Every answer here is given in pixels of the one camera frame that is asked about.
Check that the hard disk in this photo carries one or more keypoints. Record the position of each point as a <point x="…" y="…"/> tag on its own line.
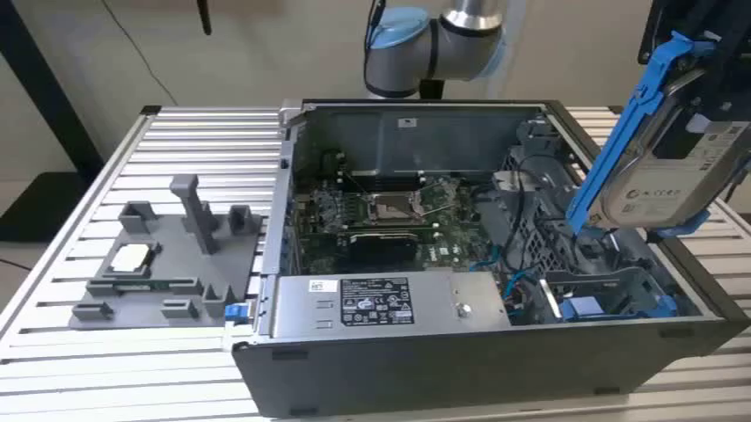
<point x="645" y="193"/>

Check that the metal disk bay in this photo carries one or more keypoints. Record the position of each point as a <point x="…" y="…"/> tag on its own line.
<point x="592" y="277"/>

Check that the black stand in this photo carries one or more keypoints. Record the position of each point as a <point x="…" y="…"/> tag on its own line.
<point x="34" y="206"/>

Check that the black open PC case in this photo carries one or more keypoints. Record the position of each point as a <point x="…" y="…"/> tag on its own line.
<point x="410" y="373"/>

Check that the grey parts rack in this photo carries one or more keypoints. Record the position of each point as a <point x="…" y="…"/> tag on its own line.
<point x="176" y="264"/>

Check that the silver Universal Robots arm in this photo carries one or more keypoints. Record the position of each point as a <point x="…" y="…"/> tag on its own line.
<point x="410" y="57"/>

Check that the empty blue disk carrier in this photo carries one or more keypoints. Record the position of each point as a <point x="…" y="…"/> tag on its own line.
<point x="586" y="307"/>

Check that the blue case latch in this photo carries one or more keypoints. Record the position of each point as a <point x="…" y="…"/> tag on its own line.
<point x="234" y="313"/>

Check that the silver CPU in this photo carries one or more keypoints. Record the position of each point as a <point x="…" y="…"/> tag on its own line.
<point x="129" y="257"/>

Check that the black antenna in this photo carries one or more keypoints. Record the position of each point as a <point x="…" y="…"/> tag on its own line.
<point x="205" y="17"/>

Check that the black graphics card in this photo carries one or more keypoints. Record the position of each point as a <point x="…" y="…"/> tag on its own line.
<point x="384" y="250"/>

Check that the thin metal locking lever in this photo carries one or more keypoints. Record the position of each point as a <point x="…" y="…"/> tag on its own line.
<point x="356" y="182"/>

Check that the green RAM stick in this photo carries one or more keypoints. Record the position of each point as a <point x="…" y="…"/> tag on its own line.
<point x="146" y="285"/>

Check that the green motherboard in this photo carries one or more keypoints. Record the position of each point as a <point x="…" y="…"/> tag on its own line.
<point x="450" y="237"/>

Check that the silver power supply unit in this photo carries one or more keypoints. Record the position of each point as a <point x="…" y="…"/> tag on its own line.
<point x="421" y="299"/>

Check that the CPU socket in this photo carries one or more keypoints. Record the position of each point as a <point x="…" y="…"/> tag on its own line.
<point x="389" y="204"/>

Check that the black RAM slot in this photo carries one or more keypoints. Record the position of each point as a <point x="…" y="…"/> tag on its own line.
<point x="381" y="173"/>
<point x="381" y="180"/>

